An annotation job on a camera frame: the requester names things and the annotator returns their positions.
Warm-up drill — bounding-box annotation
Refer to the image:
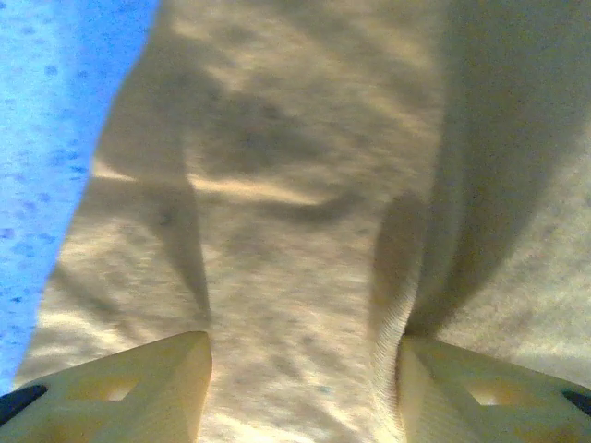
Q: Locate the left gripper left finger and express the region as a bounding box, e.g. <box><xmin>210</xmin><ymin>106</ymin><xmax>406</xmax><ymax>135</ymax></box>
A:
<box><xmin>0</xmin><ymin>330</ymin><xmax>213</xmax><ymax>443</ymax></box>

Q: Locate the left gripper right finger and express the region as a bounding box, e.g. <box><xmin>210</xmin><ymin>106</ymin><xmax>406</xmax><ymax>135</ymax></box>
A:
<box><xmin>397</xmin><ymin>336</ymin><xmax>591</xmax><ymax>443</ymax></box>

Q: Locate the yellow t-shirt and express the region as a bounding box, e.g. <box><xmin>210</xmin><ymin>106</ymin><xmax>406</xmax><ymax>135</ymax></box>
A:
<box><xmin>13</xmin><ymin>0</ymin><xmax>591</xmax><ymax>443</ymax></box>

